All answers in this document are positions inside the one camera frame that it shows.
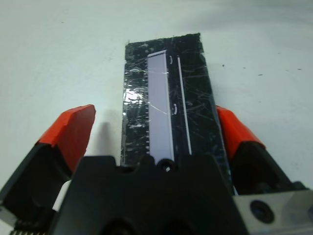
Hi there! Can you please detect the black taped box lid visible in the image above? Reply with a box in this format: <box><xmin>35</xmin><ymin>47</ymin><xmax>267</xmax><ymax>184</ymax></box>
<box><xmin>119</xmin><ymin>31</ymin><xmax>235</xmax><ymax>195</ymax></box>

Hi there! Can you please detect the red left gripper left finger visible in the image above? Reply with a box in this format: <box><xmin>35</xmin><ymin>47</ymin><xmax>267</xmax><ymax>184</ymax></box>
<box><xmin>0</xmin><ymin>104</ymin><xmax>96</xmax><ymax>213</ymax></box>

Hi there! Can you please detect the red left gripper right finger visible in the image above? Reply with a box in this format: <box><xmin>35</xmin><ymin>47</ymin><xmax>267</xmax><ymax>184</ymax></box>
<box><xmin>215</xmin><ymin>105</ymin><xmax>308</xmax><ymax>196</ymax></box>

